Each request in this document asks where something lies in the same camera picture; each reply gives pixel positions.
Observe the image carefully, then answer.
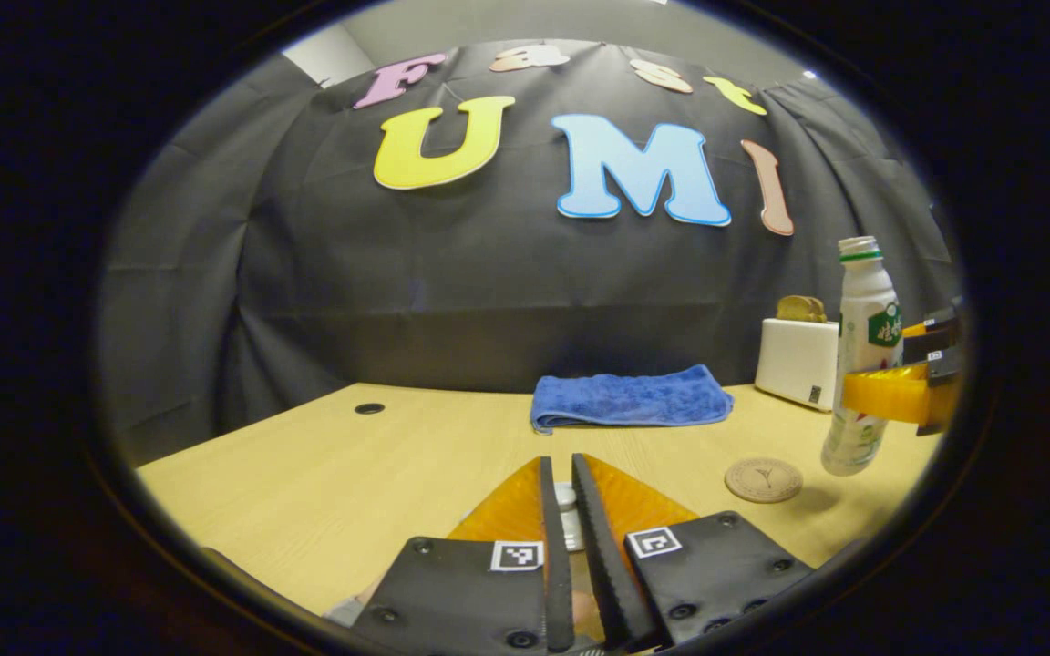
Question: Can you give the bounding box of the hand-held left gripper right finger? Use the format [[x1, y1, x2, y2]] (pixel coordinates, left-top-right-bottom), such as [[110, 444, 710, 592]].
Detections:
[[570, 452, 816, 650]]

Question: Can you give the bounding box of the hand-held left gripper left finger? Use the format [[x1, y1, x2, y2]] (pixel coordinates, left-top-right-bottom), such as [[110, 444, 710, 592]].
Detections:
[[350, 456, 575, 656]]

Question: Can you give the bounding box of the white water bottle green label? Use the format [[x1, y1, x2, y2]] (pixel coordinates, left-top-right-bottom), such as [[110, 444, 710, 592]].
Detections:
[[820, 236, 904, 477]]

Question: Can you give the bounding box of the round wooden coaster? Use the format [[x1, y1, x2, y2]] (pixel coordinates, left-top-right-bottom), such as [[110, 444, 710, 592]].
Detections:
[[724, 456, 804, 505]]

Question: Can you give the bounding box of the white toaster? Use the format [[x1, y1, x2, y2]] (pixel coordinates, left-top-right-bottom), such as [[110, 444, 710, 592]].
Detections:
[[754, 317, 840, 413]]

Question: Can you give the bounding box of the brown bread slice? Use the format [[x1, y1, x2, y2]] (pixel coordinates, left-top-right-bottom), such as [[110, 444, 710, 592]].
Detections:
[[776, 294, 828, 323]]

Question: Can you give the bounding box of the blue folded towel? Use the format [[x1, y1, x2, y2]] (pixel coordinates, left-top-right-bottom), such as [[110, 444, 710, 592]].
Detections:
[[530, 364, 735, 435]]

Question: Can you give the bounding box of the black backdrop cloth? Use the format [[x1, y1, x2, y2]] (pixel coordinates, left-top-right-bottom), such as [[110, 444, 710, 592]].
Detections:
[[95, 36, 962, 456]]

